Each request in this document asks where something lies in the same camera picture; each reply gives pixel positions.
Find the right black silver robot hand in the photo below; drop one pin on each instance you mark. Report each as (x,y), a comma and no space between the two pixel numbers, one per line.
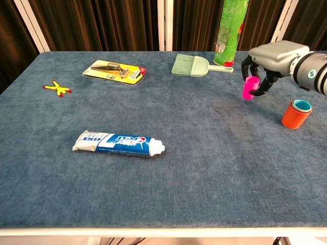
(276,54)

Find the pink plastic cup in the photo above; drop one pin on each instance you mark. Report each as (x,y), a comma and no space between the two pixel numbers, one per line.
(249,86)

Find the cyan plastic cup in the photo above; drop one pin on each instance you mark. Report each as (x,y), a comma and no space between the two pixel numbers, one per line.
(302,104)

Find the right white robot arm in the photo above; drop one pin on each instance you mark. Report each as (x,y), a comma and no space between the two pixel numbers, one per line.
(313,72)

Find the dark brown curtain panel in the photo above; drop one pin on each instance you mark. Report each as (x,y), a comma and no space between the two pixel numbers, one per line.
(12,38)
(97,25)
(309,18)
(194,25)

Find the green chips can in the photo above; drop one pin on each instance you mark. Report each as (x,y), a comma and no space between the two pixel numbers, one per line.
(228,33)

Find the orange red plastic cup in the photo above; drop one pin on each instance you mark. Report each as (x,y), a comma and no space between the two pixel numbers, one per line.
(293,118)

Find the mint green hand brush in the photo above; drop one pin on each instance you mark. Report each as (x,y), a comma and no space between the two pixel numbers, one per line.
(194,66)

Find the blue table mat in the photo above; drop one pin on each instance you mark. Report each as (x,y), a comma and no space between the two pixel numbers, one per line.
(178,178)

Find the razor in yellow package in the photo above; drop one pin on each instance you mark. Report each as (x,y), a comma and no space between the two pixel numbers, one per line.
(115,72)

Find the white blue toothpaste tube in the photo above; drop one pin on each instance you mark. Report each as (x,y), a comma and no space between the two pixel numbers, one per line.
(122,144)

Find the yellow rubber figure toy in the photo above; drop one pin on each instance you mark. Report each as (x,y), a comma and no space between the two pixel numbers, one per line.
(59,89)

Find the white frame post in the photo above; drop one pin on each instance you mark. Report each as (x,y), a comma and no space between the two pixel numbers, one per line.
(164,25)
(282,25)
(33,28)

